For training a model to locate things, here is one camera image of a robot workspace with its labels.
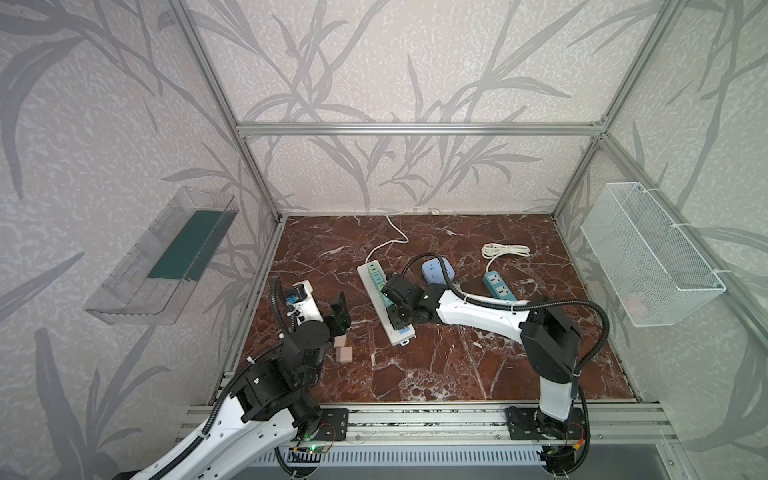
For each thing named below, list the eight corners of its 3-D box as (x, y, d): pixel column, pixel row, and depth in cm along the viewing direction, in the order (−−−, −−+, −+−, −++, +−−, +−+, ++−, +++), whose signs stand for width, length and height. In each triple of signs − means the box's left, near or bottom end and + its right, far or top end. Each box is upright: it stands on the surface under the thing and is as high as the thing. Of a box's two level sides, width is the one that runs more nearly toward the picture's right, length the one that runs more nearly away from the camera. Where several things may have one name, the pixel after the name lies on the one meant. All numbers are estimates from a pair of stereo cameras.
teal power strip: (497, 306, 97) (500, 301, 95) (480, 277, 104) (482, 272, 102) (512, 301, 98) (515, 296, 96) (494, 273, 105) (496, 268, 103)
